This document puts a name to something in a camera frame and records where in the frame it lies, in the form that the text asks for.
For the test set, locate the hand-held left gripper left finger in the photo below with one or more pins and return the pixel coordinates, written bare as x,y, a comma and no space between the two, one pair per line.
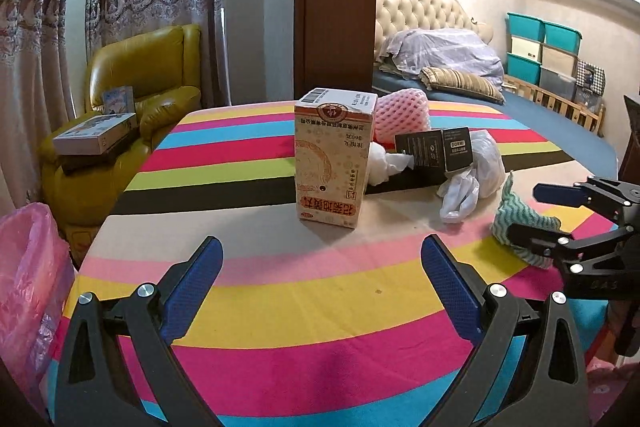
192,292

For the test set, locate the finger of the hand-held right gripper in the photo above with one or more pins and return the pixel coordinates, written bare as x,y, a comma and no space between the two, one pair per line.
535,239
555,194

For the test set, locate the flat white game box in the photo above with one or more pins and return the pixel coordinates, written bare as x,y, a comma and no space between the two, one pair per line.
92,134

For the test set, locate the striped colourful tablecloth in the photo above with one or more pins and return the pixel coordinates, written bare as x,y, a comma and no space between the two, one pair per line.
300,307

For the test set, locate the clear grey storage box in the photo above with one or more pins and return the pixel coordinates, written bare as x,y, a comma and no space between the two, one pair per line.
557,83

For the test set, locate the small black box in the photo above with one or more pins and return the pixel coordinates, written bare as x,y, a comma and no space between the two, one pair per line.
430,152

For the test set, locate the bed with tufted headboard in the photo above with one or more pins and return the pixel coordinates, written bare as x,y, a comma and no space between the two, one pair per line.
550,122

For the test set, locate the dark flat box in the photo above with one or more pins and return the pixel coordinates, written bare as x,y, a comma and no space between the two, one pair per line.
95,159

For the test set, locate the pink plastic bag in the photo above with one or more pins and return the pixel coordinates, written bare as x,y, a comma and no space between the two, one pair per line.
30,282

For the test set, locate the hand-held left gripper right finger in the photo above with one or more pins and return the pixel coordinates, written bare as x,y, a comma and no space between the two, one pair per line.
450,292

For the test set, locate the folded grey-blue quilt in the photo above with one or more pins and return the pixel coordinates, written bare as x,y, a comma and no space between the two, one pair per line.
440,52

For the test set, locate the small picture card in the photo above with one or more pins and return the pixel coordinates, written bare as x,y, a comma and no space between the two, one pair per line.
119,99

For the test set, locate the white tissue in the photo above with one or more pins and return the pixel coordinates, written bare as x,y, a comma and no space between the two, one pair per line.
382,164

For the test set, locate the pink floral cloth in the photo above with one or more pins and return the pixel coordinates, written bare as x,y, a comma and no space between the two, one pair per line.
612,392

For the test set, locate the white plastic bag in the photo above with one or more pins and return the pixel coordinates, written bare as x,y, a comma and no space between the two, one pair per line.
485,167

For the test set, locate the pink foam fruit net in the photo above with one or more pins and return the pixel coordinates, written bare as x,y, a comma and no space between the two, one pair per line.
400,117

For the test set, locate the beige medicine box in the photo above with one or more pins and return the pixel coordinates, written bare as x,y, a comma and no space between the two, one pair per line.
330,157

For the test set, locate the wooden bed rail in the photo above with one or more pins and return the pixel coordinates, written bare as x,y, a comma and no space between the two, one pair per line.
555,104

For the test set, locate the beige storage box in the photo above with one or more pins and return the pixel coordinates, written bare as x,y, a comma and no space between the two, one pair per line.
526,49
560,59

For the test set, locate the yellow leather armchair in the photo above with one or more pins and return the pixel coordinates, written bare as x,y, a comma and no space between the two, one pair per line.
150,67

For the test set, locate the teal storage box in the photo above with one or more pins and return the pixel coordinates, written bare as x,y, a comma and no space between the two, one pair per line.
523,67
525,27
562,38

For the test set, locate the green wavy striped cloth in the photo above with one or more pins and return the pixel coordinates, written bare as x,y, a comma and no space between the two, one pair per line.
510,212

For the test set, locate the striped brown pillow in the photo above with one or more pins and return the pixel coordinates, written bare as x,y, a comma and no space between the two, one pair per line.
465,84

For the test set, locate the houndstooth patterned bag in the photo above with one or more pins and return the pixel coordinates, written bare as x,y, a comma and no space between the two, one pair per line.
591,77

